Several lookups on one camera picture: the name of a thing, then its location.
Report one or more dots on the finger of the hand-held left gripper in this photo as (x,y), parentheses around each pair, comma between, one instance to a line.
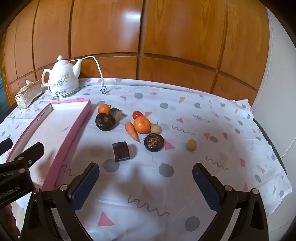
(32,151)
(5,145)

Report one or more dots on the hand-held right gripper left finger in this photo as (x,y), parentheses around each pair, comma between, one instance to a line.
(85,185)

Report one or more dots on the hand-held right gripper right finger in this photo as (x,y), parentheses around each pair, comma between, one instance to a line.
(205,187)

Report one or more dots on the pink shallow box tray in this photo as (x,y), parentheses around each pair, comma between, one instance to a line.
(57,120)

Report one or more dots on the tan round ball fruit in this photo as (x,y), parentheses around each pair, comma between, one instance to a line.
(192,145)

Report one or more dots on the dark sugarcane piece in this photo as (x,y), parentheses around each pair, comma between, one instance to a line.
(121,151)
(116,114)

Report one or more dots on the dark halved mangosteen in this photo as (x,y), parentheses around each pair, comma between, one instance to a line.
(105,122)

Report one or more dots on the small orange tangerine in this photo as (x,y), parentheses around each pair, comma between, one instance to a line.
(104,109)

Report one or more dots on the white patterned tablecloth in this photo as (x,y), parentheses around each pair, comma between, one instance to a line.
(185,166)

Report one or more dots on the silver ornate tissue box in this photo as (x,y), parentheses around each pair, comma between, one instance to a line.
(27,95)

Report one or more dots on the dark round fruit, brown top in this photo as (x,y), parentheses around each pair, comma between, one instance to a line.
(154,142)

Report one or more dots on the orange carrot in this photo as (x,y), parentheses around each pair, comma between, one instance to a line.
(132,131)

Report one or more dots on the white ceramic electric kettle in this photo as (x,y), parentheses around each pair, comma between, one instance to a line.
(62,81)

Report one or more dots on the small yellow-green round fruit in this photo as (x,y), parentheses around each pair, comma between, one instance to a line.
(155,128)

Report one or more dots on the large orange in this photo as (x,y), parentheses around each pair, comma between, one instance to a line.
(142,125)

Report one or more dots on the red cherry tomato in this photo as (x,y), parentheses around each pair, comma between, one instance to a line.
(137,114)

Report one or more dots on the wooden panelled wardrobe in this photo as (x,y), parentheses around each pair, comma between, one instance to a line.
(104,27)

